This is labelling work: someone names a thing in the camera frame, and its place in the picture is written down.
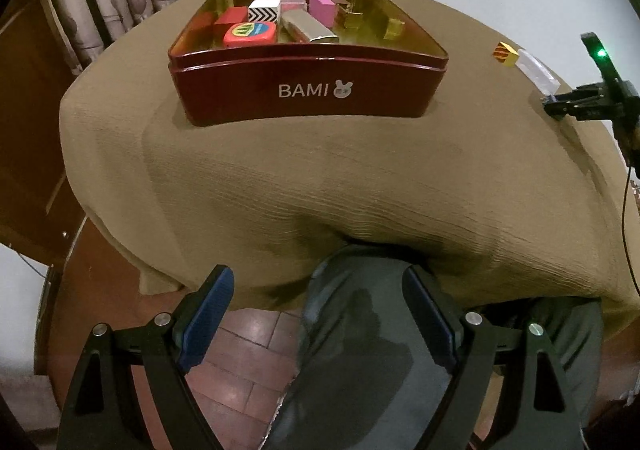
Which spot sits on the clear plastic box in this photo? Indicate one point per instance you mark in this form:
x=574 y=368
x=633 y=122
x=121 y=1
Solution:
x=537 y=69

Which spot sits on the gold rectangular box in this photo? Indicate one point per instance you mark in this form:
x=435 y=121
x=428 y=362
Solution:
x=307 y=27

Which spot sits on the pink rectangular box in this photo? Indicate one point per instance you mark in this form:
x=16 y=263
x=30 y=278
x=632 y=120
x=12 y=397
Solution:
x=321 y=8

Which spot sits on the white striped block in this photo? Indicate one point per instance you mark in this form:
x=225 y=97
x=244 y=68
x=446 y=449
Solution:
x=264 y=10

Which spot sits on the red rectangular box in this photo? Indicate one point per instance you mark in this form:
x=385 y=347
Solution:
x=231 y=19

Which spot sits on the round wooden table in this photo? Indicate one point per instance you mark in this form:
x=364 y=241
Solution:
x=100 y=300

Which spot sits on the grey pants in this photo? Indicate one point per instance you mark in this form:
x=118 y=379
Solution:
x=360 y=355

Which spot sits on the yellow block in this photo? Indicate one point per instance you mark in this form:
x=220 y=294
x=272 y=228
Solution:
x=506 y=54

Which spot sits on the brown tablecloth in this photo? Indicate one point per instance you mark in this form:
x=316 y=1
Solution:
x=325 y=180

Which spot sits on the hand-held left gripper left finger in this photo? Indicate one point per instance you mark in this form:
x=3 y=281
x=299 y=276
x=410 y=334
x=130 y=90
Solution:
x=207 y=322

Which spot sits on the red metal tin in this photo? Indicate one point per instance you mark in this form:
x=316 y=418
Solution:
x=300 y=89

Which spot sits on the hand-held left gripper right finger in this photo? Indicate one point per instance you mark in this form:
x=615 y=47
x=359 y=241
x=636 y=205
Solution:
x=427 y=320

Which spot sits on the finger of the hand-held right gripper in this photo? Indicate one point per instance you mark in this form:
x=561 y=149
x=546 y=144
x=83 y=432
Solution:
x=575 y=110
x=582 y=93

